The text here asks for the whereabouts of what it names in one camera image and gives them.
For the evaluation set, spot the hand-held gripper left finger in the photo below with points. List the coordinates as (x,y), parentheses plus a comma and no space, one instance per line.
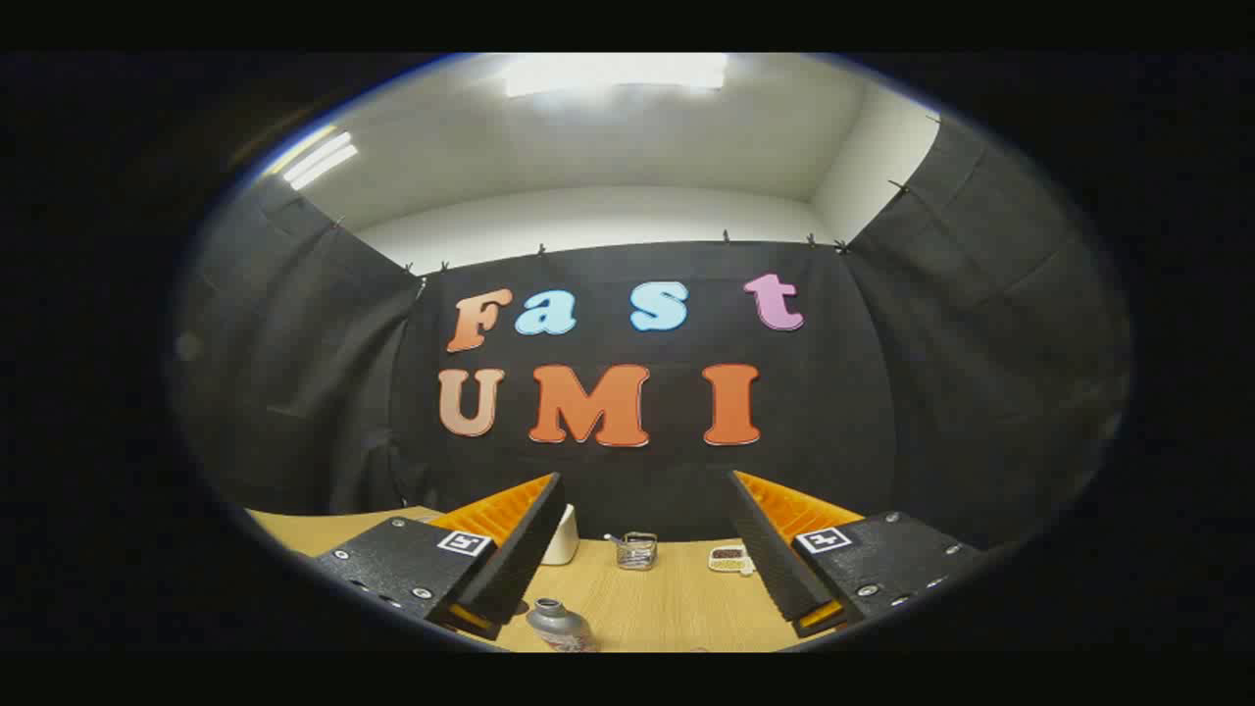
(520,549)

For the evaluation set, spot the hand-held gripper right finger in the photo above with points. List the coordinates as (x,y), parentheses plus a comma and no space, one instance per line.
(775,559)

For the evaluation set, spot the white cup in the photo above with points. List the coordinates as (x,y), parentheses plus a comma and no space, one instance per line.
(564,544)

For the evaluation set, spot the silver juice bottle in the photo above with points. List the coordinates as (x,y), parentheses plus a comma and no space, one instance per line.
(557,626)

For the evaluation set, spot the small white snack dish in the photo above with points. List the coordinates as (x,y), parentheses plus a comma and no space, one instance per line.
(729,560)

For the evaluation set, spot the wooden table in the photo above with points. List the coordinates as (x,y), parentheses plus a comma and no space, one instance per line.
(677,608)

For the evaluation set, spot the small glass jar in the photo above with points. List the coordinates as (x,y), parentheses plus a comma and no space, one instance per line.
(637,554)

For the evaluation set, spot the ceiling tube light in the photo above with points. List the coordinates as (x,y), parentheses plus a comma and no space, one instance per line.
(319,160)

